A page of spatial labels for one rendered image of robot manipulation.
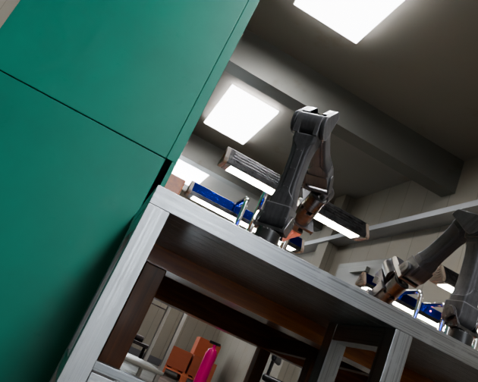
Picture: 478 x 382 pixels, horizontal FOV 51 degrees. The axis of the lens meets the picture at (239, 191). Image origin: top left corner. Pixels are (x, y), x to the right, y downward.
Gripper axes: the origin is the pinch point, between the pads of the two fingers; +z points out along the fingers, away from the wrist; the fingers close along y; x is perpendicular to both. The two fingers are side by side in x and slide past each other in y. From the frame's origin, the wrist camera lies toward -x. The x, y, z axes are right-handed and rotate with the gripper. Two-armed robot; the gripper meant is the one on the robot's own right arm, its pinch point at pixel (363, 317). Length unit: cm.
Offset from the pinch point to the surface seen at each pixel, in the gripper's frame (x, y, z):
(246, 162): -30, 58, -14
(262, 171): -30, 51, -14
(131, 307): 36, 75, 4
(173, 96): -3, 91, -36
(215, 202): -64, 52, 29
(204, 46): -17, 90, -48
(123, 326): 40, 75, 7
